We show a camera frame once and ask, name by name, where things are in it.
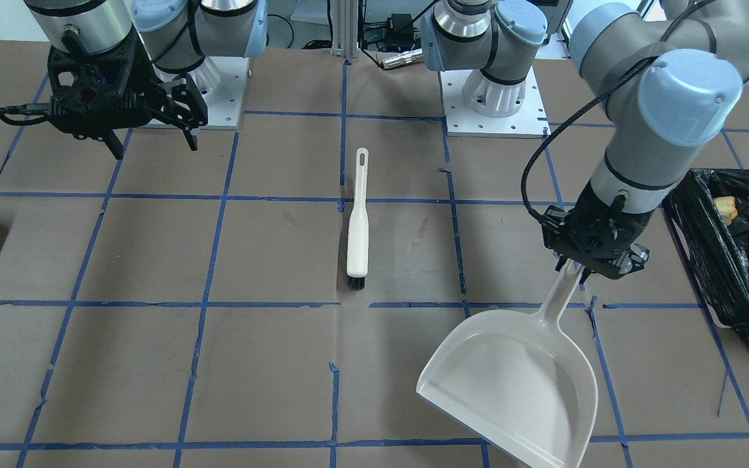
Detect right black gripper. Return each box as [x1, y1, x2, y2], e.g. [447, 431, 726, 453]
[46, 29, 208, 161]

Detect aluminium frame post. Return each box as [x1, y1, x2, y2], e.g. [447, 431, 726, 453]
[326, 0, 360, 63]

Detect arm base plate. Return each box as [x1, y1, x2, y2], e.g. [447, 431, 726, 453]
[189, 57, 252, 131]
[439, 69, 550, 138]

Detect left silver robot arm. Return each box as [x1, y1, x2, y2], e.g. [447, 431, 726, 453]
[419, 1, 749, 282]

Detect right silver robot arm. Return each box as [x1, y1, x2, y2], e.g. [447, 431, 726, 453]
[0, 1, 268, 160]

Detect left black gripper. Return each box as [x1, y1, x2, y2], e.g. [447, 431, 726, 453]
[541, 184, 651, 280]

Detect yellow bread piece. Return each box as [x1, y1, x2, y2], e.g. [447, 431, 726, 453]
[713, 196, 739, 226]

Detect black bag lined bin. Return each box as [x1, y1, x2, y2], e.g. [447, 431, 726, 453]
[663, 168, 749, 347]

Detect beige plastic dustpan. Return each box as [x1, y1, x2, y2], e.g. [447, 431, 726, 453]
[416, 263, 599, 467]

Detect beige hand brush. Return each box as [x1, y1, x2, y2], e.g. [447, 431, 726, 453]
[346, 148, 369, 291]

